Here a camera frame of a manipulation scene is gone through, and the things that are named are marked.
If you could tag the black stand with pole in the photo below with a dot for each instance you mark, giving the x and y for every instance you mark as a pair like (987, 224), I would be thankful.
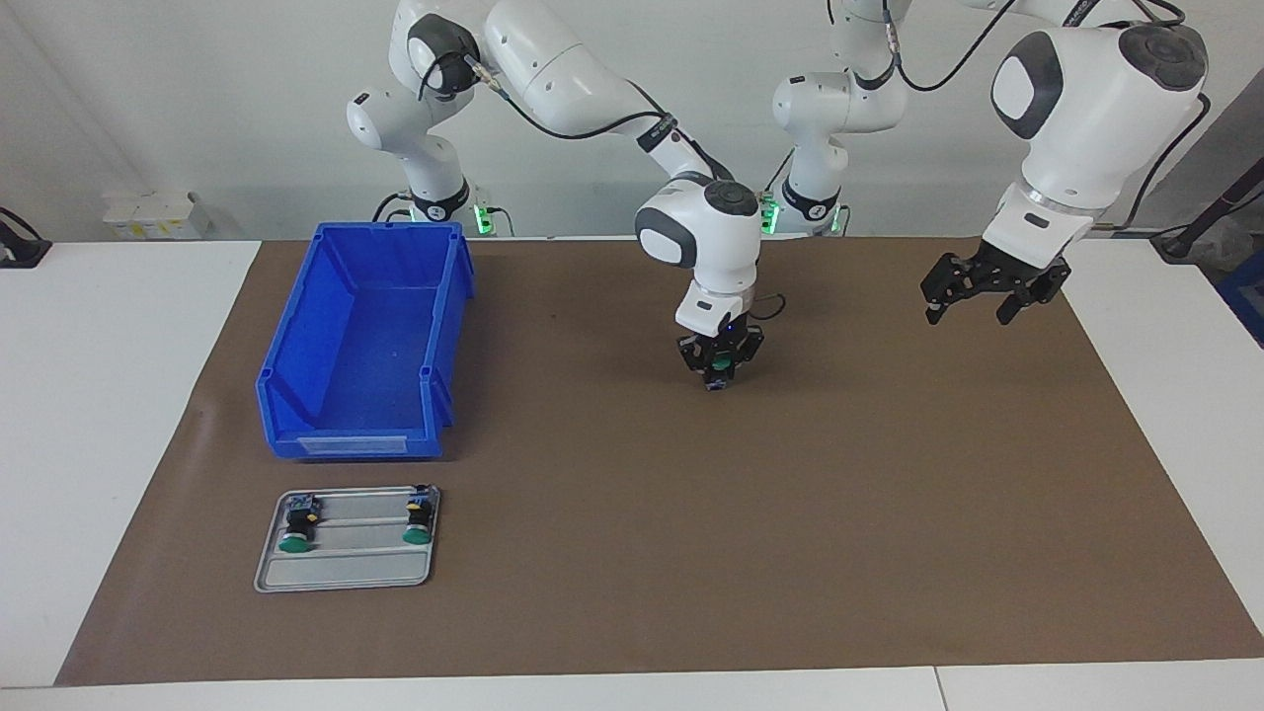
(1175, 247)

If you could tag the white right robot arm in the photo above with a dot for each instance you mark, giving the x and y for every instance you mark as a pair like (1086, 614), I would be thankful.
(573, 69)

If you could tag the brown table mat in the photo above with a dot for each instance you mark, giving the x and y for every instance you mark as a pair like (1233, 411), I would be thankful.
(691, 543)

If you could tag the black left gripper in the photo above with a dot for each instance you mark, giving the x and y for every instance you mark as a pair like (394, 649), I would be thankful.
(1012, 267)

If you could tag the white power strip box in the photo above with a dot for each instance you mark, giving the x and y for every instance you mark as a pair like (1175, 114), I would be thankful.
(158, 217)

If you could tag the green push button switch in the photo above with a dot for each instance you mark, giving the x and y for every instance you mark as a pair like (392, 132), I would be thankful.
(722, 368)
(296, 528)
(420, 518)

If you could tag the grey metal tray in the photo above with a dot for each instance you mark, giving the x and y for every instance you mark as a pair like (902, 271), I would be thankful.
(346, 568)

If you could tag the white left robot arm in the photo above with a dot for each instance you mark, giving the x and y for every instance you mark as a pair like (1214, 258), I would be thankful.
(1096, 109)

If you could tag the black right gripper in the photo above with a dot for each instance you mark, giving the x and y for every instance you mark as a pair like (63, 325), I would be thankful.
(726, 341)

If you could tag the black table clamp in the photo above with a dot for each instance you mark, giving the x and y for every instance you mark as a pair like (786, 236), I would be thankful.
(20, 252)

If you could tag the blue plastic storage bin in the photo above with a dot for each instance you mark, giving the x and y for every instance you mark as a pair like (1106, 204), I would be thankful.
(365, 355)

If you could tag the blue crate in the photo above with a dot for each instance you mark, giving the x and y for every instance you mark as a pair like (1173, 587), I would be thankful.
(1249, 291)

